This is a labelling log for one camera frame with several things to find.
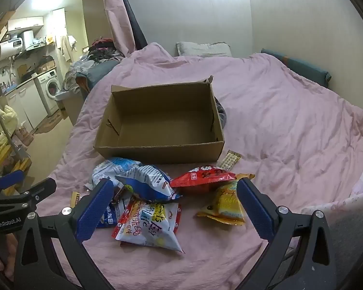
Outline cardboard box on counter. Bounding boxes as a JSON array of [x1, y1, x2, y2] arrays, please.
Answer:
[[16, 56, 56, 78]]

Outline pile of dark clothes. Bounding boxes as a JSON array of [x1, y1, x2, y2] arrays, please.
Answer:
[[87, 38, 125, 61]]

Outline pale yellow clothing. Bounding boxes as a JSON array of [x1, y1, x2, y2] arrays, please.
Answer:
[[0, 105, 19, 150]]

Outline blue silver chip bag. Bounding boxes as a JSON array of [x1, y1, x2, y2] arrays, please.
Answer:
[[115, 165, 182, 203]]

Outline white red-trimmed snack bag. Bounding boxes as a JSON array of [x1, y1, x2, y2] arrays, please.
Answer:
[[112, 199, 186, 254]]

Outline white washing machine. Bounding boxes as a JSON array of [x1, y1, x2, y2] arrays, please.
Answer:
[[37, 69, 63, 116]]

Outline dark curtain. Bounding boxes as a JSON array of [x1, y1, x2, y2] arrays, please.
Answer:
[[114, 0, 148, 55]]

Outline white kitchen cabinets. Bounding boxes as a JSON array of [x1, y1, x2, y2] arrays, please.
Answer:
[[5, 81, 49, 131]]

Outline teal cushion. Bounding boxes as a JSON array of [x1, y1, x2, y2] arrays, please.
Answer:
[[261, 48, 332, 89]]

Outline light blue snack bag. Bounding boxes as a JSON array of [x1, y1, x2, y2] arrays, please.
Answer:
[[91, 157, 143, 189]]

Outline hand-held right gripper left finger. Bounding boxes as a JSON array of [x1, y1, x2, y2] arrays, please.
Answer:
[[14, 178, 117, 290]]

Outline brown cardboard box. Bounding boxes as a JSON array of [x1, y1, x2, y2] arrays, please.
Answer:
[[93, 75, 226, 165]]

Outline grey pillow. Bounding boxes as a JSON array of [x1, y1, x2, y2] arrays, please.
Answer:
[[177, 41, 232, 58]]

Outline beige wafer bar packet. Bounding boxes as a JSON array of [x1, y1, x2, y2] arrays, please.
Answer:
[[219, 150, 241, 170]]

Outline hanging beige towel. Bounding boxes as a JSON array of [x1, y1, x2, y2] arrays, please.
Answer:
[[60, 35, 78, 63]]

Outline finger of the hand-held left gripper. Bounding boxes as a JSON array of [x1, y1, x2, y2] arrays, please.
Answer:
[[18, 178, 57, 205], [0, 170, 25, 197]]

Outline white water heater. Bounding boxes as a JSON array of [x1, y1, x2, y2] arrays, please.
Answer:
[[0, 38, 26, 63]]

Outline white range hood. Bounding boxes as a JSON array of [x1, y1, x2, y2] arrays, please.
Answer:
[[21, 29, 46, 51]]

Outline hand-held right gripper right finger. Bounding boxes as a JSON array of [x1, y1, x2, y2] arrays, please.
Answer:
[[236, 178, 339, 290]]

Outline brown floor mat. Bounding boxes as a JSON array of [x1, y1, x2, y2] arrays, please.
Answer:
[[36, 111, 65, 135]]

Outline hanging pink sheet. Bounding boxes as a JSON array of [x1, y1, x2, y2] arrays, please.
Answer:
[[102, 0, 137, 57]]

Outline dark blue snack packet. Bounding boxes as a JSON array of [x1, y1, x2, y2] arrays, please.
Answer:
[[96, 205, 122, 229]]

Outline wooden rack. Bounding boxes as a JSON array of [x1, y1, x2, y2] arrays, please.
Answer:
[[0, 143, 32, 195]]

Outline pink blanket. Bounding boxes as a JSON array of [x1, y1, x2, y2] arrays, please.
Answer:
[[36, 42, 363, 290]]

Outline red snack bag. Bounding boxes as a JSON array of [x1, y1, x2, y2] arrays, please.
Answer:
[[170, 165, 237, 194]]

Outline person's left forearm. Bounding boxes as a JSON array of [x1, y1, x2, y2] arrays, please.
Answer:
[[0, 235, 19, 276]]

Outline yellow orange snack bag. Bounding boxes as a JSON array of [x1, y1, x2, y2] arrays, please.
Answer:
[[196, 173, 256, 226]]

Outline grey striped garment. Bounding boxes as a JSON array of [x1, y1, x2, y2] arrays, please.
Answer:
[[213, 96, 228, 128]]

